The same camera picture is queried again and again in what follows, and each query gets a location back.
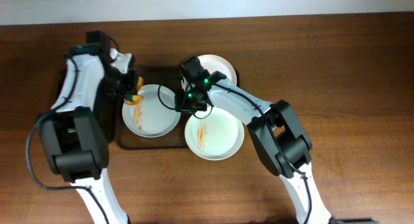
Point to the grey-white plate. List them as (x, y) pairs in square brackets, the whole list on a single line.
[(149, 118)]

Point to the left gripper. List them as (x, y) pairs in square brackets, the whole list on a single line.
[(128, 88)]

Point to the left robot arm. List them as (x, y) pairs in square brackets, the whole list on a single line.
[(77, 130)]

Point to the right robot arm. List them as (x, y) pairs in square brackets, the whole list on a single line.
[(281, 142)]

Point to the black plastic tray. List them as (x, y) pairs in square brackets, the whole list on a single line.
[(91, 92)]

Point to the white plate bottom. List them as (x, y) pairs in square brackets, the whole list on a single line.
[(214, 134)]

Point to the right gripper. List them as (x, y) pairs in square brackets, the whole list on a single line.
[(186, 105)]

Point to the green and yellow sponge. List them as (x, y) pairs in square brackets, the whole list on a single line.
[(134, 99)]

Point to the white plate top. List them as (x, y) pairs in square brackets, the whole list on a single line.
[(213, 63)]

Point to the white plate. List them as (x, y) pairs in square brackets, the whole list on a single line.
[(213, 63), (214, 134)]

